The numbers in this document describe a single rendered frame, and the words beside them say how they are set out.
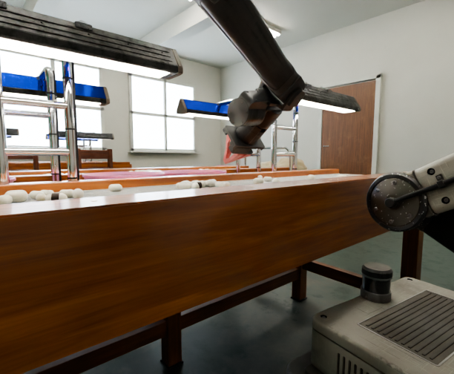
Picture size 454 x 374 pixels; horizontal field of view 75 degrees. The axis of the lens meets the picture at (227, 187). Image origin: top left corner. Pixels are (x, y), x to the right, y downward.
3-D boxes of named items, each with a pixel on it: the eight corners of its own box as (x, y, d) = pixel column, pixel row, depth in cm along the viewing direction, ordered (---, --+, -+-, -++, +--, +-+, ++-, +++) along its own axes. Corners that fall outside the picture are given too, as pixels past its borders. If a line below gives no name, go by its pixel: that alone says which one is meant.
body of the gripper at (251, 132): (220, 130, 71) (237, 107, 66) (250, 133, 78) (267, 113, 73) (231, 151, 68) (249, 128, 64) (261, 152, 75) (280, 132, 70)
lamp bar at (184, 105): (271, 122, 181) (271, 110, 180) (184, 112, 141) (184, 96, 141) (261, 123, 187) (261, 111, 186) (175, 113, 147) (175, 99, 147)
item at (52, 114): (66, 202, 99) (58, 64, 95) (-10, 208, 87) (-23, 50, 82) (55, 196, 114) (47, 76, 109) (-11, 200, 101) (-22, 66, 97)
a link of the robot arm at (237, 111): (308, 91, 61) (281, 67, 64) (277, 87, 53) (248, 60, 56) (276, 135, 68) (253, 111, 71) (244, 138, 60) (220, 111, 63)
